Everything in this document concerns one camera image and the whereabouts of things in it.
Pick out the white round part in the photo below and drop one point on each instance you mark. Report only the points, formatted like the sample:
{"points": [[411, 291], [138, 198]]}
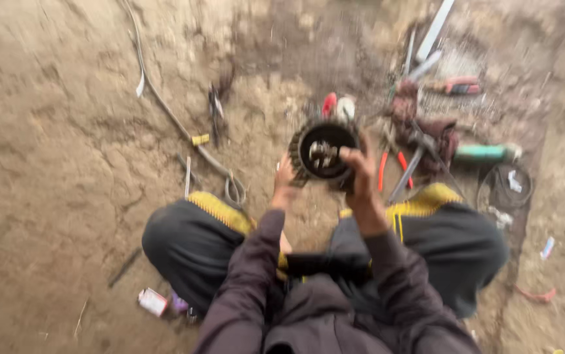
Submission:
{"points": [[345, 108]]}

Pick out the person's black trousered legs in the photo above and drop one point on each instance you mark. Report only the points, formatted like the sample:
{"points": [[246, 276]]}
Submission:
{"points": [[312, 255]]}

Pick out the person's left hand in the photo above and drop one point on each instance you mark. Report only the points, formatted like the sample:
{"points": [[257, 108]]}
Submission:
{"points": [[285, 183]]}

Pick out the grey metal pipe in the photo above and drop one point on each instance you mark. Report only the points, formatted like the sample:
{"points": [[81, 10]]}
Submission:
{"points": [[422, 66]]}

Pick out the grey metal wrench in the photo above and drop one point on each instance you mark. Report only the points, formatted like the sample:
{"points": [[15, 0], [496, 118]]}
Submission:
{"points": [[406, 172]]}

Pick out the person's right hand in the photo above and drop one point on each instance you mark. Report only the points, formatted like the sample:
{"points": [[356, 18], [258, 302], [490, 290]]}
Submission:
{"points": [[364, 187]]}

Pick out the white small wrapper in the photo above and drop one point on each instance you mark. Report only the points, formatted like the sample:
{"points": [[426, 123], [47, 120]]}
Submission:
{"points": [[547, 248]]}

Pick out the yellow tape piece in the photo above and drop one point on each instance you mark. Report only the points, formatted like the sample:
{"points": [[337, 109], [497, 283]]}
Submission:
{"points": [[200, 139]]}

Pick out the thin metal stick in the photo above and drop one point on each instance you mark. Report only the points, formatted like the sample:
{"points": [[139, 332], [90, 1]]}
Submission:
{"points": [[187, 177]]}

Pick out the red small cap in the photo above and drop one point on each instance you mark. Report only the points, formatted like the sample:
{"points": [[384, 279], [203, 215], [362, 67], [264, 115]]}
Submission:
{"points": [[329, 104]]}

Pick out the long white metal bar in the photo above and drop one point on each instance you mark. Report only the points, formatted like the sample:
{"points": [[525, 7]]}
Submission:
{"points": [[434, 30]]}

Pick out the dark red rag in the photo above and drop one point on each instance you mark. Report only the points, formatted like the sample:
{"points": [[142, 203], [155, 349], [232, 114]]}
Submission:
{"points": [[422, 128]]}

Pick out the person's left fingers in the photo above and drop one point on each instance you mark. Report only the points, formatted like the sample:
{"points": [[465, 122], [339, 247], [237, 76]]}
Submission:
{"points": [[287, 167]]}

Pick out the dark metal rod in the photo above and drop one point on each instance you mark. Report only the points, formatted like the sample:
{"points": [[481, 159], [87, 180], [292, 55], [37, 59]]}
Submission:
{"points": [[125, 267]]}

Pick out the black small tool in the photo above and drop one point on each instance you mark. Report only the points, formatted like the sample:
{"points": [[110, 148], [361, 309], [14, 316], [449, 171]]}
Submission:
{"points": [[216, 108]]}

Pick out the white and red small box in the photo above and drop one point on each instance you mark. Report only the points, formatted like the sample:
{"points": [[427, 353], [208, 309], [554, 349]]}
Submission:
{"points": [[153, 301]]}

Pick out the black round toothed motor part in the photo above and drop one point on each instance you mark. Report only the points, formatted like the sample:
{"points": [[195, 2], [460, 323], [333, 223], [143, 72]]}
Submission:
{"points": [[322, 151]]}

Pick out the person's right fingers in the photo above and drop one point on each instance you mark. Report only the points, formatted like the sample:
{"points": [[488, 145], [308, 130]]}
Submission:
{"points": [[356, 152]]}

